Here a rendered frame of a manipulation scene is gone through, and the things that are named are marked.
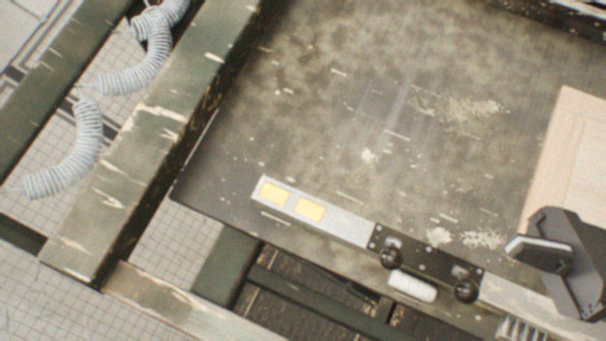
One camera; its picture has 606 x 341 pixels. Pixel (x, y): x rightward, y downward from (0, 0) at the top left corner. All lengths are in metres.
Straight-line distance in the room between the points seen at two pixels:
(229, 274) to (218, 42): 0.43
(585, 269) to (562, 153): 0.60
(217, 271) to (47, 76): 0.72
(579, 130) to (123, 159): 0.86
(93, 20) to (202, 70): 0.58
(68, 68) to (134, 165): 0.59
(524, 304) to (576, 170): 0.30
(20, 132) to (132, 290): 0.63
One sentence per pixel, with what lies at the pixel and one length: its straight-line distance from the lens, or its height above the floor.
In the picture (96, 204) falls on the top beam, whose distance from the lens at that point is 0.95.
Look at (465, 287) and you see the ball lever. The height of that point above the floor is 1.46.
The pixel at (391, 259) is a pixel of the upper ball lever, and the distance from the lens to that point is 0.82.
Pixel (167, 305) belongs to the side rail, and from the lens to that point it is 0.92.
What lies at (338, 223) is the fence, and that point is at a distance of 0.95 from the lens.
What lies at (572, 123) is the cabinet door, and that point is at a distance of 1.18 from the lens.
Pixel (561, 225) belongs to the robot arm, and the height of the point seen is 1.59.
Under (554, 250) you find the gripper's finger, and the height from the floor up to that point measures 1.61.
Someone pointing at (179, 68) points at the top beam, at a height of 1.94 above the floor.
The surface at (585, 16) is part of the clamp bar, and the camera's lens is 1.29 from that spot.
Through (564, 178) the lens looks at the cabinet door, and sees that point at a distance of 1.12.
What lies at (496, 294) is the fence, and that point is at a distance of 0.98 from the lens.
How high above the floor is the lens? 2.01
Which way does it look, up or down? 20 degrees down
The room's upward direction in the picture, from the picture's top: 56 degrees counter-clockwise
